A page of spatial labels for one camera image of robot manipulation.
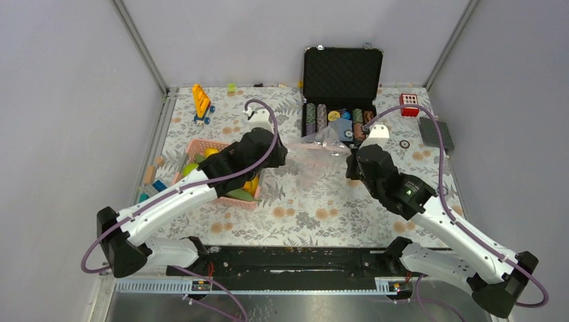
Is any yellow lemon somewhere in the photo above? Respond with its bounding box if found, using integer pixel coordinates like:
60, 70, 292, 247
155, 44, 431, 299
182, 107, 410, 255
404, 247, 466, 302
203, 148, 219, 158

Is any clear zip top bag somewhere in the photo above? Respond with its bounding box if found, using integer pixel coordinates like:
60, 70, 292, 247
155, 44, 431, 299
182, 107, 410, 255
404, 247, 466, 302
286, 126, 350, 187

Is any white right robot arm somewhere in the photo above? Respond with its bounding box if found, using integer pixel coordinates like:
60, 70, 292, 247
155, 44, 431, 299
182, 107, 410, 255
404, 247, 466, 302
346, 144, 538, 319

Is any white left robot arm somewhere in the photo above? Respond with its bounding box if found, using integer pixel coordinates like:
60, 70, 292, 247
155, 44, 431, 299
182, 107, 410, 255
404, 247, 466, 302
97, 127, 287, 278

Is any orange fruit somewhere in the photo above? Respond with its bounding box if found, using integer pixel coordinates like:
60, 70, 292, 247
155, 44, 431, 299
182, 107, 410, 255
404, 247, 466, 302
242, 176, 260, 197

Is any green cucumber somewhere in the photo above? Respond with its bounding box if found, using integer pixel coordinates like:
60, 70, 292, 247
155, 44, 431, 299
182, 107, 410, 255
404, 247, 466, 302
226, 188, 256, 202

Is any pink plastic basket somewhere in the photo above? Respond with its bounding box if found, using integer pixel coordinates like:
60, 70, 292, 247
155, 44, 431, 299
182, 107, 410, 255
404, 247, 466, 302
172, 139, 264, 210

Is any grey building baseplate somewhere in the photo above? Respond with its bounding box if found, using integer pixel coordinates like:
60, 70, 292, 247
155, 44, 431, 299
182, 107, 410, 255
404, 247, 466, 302
418, 117, 455, 153

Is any yellow toy cart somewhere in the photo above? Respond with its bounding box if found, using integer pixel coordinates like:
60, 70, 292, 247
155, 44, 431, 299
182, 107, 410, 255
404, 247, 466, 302
192, 84, 216, 125

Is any green pear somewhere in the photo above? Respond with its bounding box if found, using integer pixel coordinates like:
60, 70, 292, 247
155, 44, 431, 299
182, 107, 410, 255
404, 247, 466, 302
181, 163, 199, 178

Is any floral table mat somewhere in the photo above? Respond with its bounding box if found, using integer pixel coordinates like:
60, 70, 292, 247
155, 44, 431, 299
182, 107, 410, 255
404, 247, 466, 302
156, 87, 443, 248

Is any red grid toy block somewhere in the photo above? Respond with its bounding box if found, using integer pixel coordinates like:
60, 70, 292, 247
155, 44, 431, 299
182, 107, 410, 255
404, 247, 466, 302
399, 93, 420, 117

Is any black poker chip case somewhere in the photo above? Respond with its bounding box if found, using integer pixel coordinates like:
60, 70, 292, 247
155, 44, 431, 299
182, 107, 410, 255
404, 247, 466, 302
301, 45, 383, 136

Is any wooden block pile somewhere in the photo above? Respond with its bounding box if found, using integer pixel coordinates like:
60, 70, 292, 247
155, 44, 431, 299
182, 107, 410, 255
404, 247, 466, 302
138, 156, 167, 203

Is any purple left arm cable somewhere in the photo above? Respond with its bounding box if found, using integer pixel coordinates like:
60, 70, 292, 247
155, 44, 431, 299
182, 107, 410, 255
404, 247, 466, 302
81, 98, 280, 322

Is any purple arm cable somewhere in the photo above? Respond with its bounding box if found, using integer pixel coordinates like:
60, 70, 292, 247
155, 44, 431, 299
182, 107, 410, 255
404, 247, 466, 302
81, 98, 280, 322
362, 105, 550, 322

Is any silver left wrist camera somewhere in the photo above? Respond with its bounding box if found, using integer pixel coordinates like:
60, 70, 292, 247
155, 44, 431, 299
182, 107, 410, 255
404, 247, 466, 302
244, 109, 274, 133

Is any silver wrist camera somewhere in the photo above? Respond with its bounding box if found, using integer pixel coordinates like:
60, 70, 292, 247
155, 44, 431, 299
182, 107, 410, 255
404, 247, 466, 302
244, 109, 274, 133
361, 124, 390, 148

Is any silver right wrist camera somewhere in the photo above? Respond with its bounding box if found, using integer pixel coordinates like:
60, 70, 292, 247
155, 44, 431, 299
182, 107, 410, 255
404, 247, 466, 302
361, 124, 390, 148

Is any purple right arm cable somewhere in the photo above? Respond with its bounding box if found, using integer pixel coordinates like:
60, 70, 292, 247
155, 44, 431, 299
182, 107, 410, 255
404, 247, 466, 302
362, 105, 550, 322

